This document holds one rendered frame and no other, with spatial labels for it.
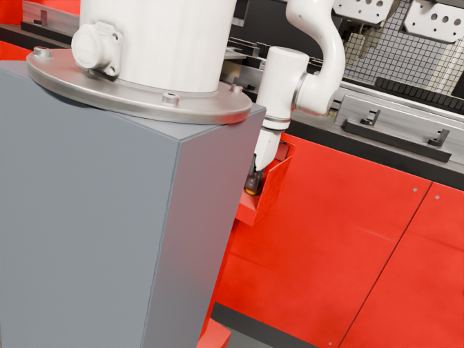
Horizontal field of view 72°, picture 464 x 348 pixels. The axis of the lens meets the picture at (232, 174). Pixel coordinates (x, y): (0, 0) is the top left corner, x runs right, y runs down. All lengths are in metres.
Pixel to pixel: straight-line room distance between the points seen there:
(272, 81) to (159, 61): 0.45
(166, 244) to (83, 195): 0.07
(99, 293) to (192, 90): 0.18
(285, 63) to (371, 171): 0.47
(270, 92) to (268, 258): 0.65
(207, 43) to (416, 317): 1.14
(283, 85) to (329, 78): 0.09
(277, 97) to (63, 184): 0.49
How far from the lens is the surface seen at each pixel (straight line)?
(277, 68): 0.66
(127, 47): 0.25
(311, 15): 0.69
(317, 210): 1.04
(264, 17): 1.63
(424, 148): 1.06
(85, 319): 0.34
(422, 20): 1.06
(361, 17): 1.05
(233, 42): 1.31
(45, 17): 1.52
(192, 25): 0.25
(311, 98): 0.66
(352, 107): 1.07
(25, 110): 0.28
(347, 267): 1.14
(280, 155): 0.85
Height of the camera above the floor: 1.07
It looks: 24 degrees down
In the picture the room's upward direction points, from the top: 15 degrees clockwise
